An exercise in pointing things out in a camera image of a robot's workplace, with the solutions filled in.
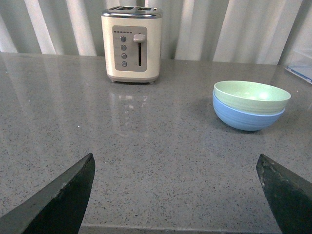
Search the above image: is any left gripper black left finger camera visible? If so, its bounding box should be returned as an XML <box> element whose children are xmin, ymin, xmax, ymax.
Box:
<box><xmin>0</xmin><ymin>153</ymin><xmax>95</xmax><ymax>234</ymax></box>

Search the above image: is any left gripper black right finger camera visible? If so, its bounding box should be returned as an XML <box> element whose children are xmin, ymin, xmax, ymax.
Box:
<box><xmin>256</xmin><ymin>154</ymin><xmax>312</xmax><ymax>234</ymax></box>

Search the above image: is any blue plastic bowl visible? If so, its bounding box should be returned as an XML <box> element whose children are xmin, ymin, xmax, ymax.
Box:
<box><xmin>213</xmin><ymin>91</ymin><xmax>285</xmax><ymax>131</ymax></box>

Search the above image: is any green plastic bowl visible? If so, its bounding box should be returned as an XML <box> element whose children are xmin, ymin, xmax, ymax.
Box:
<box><xmin>214</xmin><ymin>80</ymin><xmax>291</xmax><ymax>115</ymax></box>

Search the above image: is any clear plastic storage container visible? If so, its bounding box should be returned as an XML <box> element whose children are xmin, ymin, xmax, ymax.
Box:
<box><xmin>285</xmin><ymin>48</ymin><xmax>312</xmax><ymax>84</ymax></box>

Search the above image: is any cream two-slot toaster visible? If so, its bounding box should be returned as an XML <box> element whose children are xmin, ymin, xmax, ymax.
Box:
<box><xmin>101</xmin><ymin>6</ymin><xmax>162</xmax><ymax>83</ymax></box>

